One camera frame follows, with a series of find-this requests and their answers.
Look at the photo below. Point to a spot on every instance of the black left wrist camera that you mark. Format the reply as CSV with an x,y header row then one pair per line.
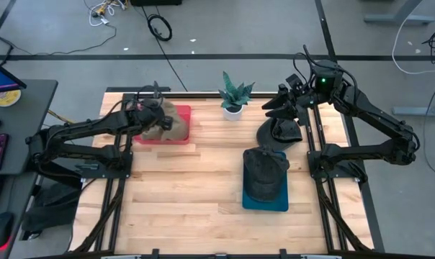
x,y
153,103

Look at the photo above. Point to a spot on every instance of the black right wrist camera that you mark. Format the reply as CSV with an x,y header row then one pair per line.
x,y
295,82

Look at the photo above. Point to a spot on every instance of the pink plastic bin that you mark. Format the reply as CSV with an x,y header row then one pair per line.
x,y
186,115

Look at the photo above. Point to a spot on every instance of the black office desk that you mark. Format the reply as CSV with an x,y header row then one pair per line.
x,y
30,126

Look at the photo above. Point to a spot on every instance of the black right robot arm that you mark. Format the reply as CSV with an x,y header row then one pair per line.
x,y
376,108

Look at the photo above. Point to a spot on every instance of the grey desk foot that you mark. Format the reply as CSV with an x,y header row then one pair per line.
x,y
397,18
419,111

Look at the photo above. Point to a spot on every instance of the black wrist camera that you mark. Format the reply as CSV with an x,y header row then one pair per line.
x,y
295,82
153,103

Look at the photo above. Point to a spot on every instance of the black computer mouse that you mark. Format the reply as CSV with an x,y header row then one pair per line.
x,y
0,228

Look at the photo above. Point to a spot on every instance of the yellow white wipes canister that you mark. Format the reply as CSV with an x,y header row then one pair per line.
x,y
6,99

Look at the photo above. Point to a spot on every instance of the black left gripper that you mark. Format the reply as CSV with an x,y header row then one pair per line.
x,y
145,118

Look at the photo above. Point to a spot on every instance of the black aluminium table frame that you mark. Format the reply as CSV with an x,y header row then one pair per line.
x,y
116,89

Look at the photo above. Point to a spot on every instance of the teal plastic bin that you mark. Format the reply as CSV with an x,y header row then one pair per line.
x,y
264,206

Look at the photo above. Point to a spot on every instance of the black box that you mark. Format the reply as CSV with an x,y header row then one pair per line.
x,y
156,2

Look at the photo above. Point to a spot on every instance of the beige baseball cap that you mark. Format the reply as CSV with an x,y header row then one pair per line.
x,y
174,129

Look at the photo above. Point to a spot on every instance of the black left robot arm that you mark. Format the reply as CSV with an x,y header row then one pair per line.
x,y
77,127

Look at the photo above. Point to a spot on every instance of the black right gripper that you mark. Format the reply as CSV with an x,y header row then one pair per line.
x,y
302,104

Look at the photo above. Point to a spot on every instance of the snake plant in white pot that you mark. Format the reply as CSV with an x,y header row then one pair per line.
x,y
233,113

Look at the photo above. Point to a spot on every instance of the dark grey baseball cap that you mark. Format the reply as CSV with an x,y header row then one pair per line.
x,y
264,176
286,131

